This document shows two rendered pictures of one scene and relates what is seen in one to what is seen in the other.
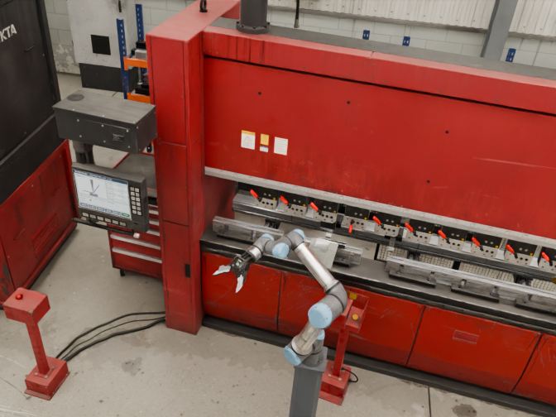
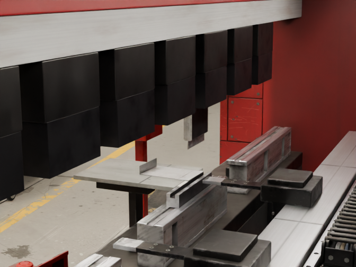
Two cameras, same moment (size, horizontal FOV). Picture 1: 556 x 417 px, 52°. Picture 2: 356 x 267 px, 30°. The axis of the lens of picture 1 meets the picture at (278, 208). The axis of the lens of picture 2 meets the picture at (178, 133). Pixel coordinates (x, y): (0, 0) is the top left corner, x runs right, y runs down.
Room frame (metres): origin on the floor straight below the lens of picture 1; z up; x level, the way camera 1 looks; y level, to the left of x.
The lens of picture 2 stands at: (3.21, -1.82, 1.43)
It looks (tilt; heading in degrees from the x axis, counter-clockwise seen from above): 12 degrees down; 100
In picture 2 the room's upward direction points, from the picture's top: straight up
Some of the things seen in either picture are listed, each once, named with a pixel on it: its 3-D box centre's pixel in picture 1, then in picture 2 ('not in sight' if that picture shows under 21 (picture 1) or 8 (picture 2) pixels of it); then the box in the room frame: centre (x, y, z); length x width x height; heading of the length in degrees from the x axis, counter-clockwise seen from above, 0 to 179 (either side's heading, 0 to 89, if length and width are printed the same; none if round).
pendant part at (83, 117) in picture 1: (112, 170); not in sight; (2.81, 0.99, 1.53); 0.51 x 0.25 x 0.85; 76
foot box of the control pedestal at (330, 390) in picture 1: (333, 382); not in sight; (2.56, -0.49, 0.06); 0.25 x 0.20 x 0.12; 161
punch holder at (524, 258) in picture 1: (520, 249); not in sight; (2.71, -1.48, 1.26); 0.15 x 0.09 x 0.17; 77
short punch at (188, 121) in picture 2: (328, 224); (196, 124); (2.98, -0.34, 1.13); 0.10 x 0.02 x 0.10; 77
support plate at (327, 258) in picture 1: (321, 253); (139, 173); (2.84, -0.30, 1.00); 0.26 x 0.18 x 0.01; 167
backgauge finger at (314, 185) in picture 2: (332, 225); (259, 181); (3.13, -0.38, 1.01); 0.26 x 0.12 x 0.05; 167
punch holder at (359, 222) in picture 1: (357, 214); (162, 77); (2.94, -0.51, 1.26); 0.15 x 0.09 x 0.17; 77
